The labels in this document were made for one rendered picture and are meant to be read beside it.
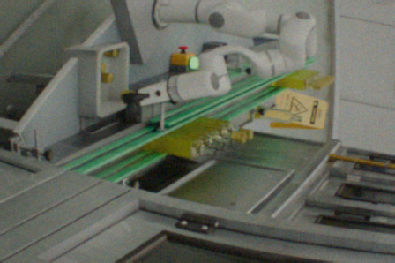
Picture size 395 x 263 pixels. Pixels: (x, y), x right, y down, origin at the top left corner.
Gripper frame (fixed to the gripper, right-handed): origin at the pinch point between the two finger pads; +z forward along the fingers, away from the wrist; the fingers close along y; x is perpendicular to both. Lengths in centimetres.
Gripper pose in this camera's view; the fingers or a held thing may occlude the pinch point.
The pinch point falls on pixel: (132, 96)
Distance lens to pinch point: 188.4
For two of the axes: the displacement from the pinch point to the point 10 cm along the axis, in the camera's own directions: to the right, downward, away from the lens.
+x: -2.2, -9.6, -1.7
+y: 4.6, -2.5, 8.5
